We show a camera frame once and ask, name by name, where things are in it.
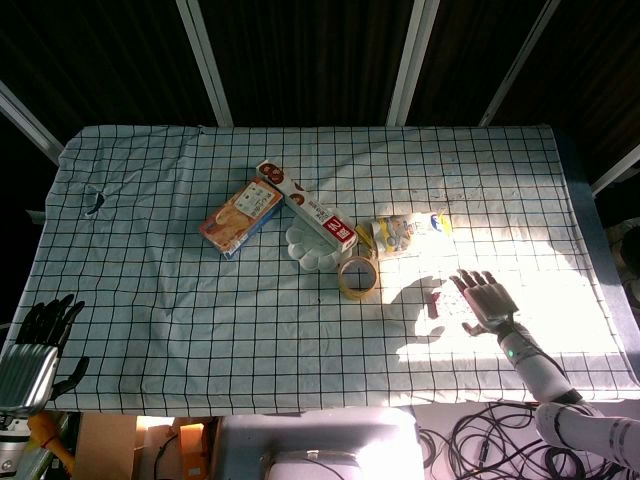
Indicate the white flower-shaped palette dish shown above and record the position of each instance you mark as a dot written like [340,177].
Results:
[306,251]

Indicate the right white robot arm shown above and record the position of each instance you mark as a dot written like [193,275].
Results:
[540,370]

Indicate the small dark red object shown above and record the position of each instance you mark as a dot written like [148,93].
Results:
[433,305]

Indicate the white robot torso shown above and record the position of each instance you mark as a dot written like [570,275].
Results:
[320,440]

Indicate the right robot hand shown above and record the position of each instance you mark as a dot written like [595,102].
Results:
[490,300]

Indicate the brown cardboard box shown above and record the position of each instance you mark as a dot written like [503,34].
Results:
[105,445]

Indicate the white blue yellow snack bag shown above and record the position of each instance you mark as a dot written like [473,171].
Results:
[400,235]

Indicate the long white red box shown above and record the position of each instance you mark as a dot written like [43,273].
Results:
[312,210]

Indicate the yellow tape roll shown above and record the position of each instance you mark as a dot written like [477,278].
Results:
[357,294]

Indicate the small yellow packet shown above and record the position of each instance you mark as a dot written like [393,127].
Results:
[363,239]

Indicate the white black checked tablecloth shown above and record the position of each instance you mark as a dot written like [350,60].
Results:
[200,325]

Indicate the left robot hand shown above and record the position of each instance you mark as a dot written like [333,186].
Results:
[30,370]

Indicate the white window frame post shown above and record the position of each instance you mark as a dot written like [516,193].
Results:
[406,60]
[617,172]
[205,60]
[27,120]
[515,65]

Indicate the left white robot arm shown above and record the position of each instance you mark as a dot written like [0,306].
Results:
[12,440]

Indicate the orange blue food box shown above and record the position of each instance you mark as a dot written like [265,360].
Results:
[240,220]

